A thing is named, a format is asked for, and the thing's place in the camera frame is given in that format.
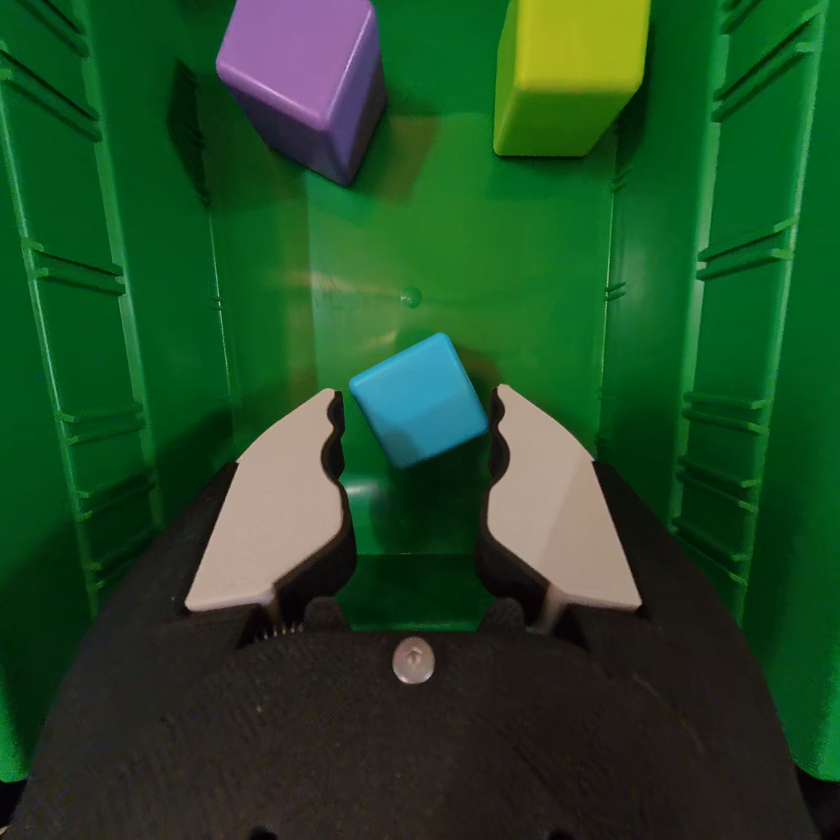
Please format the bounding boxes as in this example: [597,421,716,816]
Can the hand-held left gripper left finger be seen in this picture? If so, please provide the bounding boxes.
[184,388,357,624]

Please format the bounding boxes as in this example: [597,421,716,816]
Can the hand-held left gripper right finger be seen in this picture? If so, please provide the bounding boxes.
[474,384,643,631]

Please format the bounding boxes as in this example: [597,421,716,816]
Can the blue cube block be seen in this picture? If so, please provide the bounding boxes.
[348,332,490,469]

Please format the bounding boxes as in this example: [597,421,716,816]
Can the green plastic bin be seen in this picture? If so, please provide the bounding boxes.
[0,0,840,783]

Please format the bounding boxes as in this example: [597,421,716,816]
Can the purple block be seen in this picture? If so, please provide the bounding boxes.
[215,0,387,187]

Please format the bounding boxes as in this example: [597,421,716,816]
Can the lime green block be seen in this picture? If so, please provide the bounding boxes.
[493,0,652,158]

